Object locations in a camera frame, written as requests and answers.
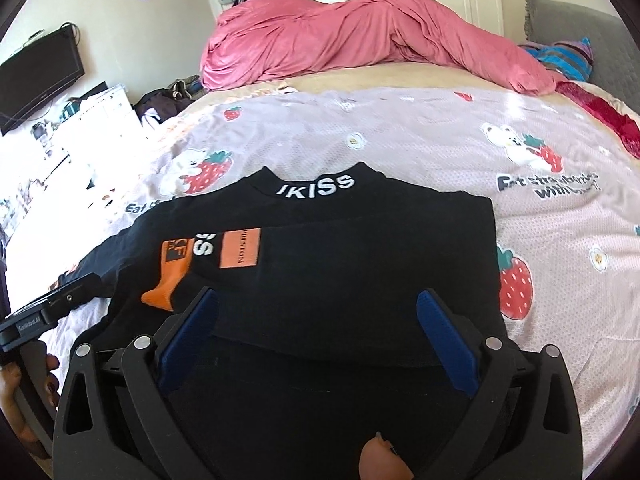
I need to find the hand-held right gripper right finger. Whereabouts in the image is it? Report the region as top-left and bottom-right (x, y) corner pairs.
(416, 287), (584, 480)

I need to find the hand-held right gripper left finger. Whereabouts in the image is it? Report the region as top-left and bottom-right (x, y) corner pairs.
(52, 286), (221, 480)

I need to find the black shirt with orange patches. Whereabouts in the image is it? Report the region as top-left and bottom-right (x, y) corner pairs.
(57, 162), (511, 480)

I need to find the pile of dark clothes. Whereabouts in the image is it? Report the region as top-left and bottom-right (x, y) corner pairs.
(134, 75), (206, 126)

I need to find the person's left hand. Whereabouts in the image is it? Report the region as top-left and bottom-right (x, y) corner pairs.
(0, 354), (63, 457)

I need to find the person's right hand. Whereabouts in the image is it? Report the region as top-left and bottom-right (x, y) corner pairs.
(360, 432), (416, 480)

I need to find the white dresser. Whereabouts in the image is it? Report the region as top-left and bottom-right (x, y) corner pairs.
(30, 82), (151, 181)

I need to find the strawberry printed blanket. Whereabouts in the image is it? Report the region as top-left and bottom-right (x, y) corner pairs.
(0, 85), (640, 471)

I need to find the black television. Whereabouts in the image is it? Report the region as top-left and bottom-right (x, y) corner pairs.
(0, 22), (85, 136)

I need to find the beige bed sheet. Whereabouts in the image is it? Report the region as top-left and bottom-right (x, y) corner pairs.
(200, 60), (556, 98)

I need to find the blue striped cloth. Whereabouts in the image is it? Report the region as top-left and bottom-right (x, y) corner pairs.
(520, 35), (598, 83)

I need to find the pink duvet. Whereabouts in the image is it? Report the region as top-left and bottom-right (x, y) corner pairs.
(200, 0), (566, 95)

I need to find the grey padded headboard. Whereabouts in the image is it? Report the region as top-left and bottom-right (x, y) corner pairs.
(522, 0), (635, 111)

